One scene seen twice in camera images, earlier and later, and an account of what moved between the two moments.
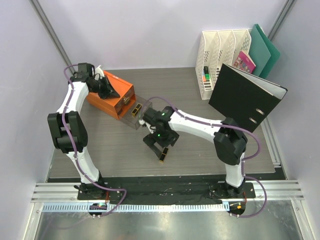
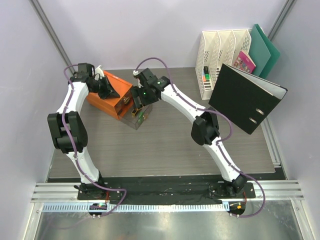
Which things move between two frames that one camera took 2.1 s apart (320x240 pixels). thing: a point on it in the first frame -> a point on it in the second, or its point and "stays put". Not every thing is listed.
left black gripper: [104, 87] stays put
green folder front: [258, 52] stays put
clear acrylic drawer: [132, 116] stays put
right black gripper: [172, 139] -> [136, 93]
